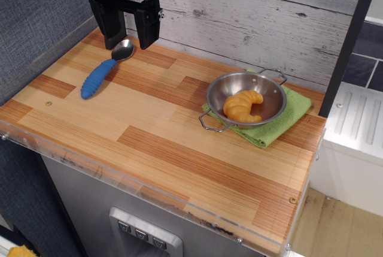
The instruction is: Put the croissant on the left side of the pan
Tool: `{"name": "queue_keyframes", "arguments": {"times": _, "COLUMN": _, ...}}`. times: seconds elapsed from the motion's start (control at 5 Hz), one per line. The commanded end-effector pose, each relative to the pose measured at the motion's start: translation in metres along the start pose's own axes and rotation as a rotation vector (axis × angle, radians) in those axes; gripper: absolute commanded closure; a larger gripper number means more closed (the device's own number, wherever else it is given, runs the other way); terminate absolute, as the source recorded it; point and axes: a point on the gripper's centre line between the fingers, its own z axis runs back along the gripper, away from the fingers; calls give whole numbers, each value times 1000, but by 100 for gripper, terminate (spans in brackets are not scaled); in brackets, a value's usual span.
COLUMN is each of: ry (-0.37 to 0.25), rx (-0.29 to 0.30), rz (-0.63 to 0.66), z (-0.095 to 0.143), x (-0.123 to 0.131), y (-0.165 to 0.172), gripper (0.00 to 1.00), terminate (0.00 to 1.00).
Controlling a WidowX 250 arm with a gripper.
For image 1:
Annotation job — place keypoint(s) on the steel cabinet front with dispenser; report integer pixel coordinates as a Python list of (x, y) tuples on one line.
[(111, 222)]

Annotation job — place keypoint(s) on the white ribbed appliance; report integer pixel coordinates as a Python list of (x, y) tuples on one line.
[(348, 166)]

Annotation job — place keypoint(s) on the small steel pan with handles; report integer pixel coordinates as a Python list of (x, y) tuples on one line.
[(274, 103)]

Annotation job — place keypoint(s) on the green folded cloth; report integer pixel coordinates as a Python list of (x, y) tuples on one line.
[(263, 135)]

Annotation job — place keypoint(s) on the orange plastic croissant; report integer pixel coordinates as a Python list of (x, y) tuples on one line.
[(238, 106)]

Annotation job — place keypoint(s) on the black right vertical post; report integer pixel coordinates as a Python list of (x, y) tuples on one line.
[(344, 56)]

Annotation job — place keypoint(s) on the yellow object at corner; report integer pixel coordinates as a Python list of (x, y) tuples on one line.
[(20, 251)]

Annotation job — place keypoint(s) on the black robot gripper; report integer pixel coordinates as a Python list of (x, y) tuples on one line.
[(110, 19)]

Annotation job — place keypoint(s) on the blue-handled metal spoon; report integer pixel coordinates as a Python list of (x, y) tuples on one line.
[(123, 50)]

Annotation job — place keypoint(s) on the clear acrylic edge guard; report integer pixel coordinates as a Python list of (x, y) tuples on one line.
[(264, 245)]

